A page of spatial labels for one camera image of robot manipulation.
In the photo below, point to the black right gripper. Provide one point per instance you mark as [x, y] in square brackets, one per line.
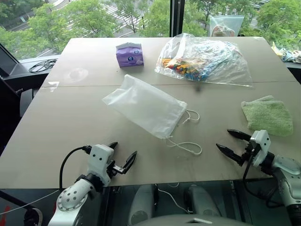
[248, 153]

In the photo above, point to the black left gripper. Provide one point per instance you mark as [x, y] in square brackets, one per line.
[112, 170]

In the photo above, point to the green towel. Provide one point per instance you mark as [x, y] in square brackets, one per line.
[269, 115]

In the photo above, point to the clear bag of colourful items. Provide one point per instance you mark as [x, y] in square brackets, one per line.
[204, 61]

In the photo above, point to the clear zip bag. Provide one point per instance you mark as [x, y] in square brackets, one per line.
[225, 26]

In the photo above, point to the grey rounded robot leg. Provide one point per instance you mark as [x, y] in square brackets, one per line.
[141, 202]
[203, 200]

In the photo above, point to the grey robot torso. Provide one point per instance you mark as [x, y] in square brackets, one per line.
[195, 221]

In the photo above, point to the purple tissue pack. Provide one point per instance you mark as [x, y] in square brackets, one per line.
[129, 56]

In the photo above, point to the pile of pastel cloths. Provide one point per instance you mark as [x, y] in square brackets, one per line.
[290, 55]

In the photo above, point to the dark window mullion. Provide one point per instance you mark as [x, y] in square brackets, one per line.
[177, 16]

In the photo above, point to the black slanted panel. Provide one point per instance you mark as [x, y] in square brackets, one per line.
[8, 63]

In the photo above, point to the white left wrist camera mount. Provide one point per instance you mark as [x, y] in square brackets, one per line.
[100, 160]

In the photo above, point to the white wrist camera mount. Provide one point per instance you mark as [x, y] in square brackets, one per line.
[100, 160]
[261, 147]

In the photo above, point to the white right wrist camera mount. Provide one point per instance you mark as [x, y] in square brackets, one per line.
[261, 147]

